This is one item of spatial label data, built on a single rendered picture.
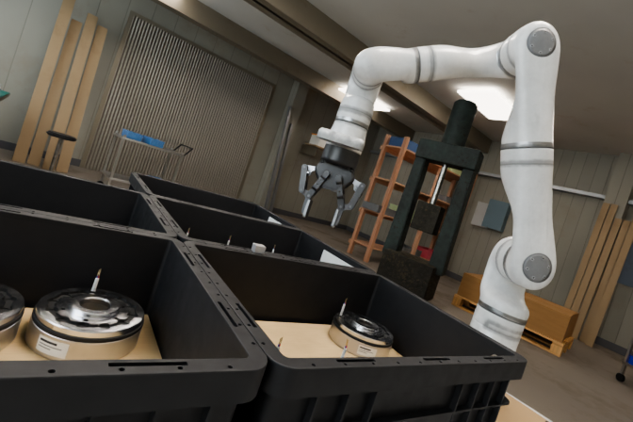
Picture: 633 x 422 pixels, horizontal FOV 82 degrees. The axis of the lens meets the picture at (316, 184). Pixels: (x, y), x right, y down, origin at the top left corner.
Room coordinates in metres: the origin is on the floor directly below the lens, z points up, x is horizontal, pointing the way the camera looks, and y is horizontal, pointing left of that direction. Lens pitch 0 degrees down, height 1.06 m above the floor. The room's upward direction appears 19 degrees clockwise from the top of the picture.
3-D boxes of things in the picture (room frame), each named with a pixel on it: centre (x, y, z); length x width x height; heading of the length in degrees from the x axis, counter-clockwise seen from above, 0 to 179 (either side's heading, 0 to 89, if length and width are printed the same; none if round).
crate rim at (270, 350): (0.49, -0.10, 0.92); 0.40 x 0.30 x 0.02; 124
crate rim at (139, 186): (0.99, 0.24, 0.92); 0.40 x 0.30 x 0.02; 124
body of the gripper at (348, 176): (0.75, -0.03, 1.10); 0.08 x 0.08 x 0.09
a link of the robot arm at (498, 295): (0.75, -0.44, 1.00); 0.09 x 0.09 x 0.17; 89
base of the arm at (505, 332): (0.75, -0.44, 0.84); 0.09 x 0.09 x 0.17; 38
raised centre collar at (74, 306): (0.39, 0.18, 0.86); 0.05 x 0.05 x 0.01
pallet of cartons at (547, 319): (5.17, -3.21, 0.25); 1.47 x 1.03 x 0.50; 41
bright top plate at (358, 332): (0.61, -0.15, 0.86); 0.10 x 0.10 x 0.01
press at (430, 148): (5.14, -1.62, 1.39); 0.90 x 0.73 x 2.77; 40
